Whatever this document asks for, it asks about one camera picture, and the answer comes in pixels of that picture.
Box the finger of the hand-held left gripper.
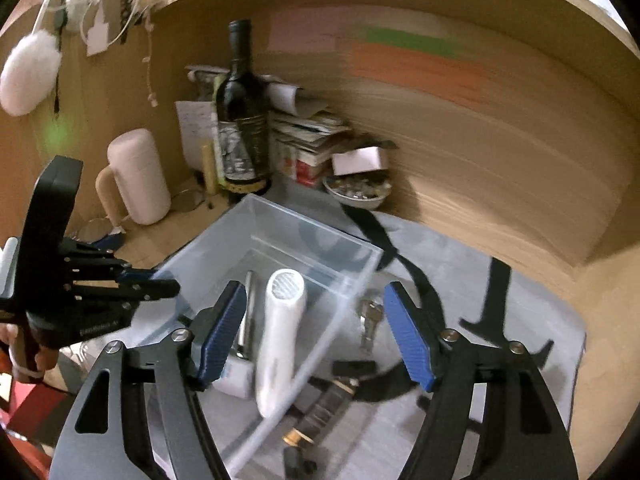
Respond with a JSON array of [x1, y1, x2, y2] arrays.
[[71, 279, 181, 314], [62, 240, 157, 282]]

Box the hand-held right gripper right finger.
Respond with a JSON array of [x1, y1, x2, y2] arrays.
[[382, 281, 573, 480]]

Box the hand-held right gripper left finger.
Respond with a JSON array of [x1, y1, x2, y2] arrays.
[[48, 280, 249, 480]]

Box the long metal bolt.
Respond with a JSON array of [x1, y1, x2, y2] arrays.
[[235, 270, 256, 361]]

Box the white curved handheld device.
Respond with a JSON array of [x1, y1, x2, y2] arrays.
[[254, 268, 307, 418]]

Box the clear plastic storage box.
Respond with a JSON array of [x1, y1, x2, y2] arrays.
[[130, 194, 385, 480]]

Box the person's left hand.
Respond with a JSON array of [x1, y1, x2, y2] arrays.
[[0, 324, 58, 371]]

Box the silver keys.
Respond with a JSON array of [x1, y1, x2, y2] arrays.
[[359, 297, 385, 351]]

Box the grey mat with black letters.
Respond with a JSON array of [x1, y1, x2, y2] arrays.
[[200, 205, 587, 480]]

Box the black and brass hand tool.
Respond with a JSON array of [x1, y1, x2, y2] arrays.
[[282, 377, 361, 478]]

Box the cream coloured stick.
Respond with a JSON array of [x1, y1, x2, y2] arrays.
[[200, 142, 219, 196]]

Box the bowl of small stones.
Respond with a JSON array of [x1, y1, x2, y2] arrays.
[[322, 172, 392, 211]]

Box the white fluffy pom-pom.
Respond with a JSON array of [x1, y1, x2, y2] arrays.
[[0, 30, 62, 117]]

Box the white handwritten paper note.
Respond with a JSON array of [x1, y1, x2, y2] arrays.
[[175, 100, 221, 173]]

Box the red cloth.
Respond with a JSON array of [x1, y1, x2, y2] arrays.
[[0, 380, 76, 480]]

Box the small open cardboard box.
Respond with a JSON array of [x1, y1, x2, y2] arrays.
[[331, 142, 398, 177]]

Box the white hanging charger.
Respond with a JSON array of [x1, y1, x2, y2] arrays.
[[84, 7, 120, 57]]

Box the clear cup with lid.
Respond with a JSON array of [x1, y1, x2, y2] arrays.
[[186, 65, 226, 106]]

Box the dark wine bottle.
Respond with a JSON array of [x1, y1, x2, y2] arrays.
[[214, 19, 273, 196]]

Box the stack of books and papers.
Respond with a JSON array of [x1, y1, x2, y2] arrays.
[[270, 105, 351, 186]]

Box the curled white paper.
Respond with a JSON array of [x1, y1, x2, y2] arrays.
[[262, 75, 303, 116]]

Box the orange sticky note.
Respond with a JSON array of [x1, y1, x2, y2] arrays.
[[350, 42, 483, 111]]

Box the green sticky note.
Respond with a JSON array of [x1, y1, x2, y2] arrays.
[[362, 26, 458, 58]]

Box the pink sticky note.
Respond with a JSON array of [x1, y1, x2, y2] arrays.
[[267, 7, 346, 53]]

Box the pink mug with handle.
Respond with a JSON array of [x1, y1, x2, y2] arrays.
[[95, 128, 172, 227]]

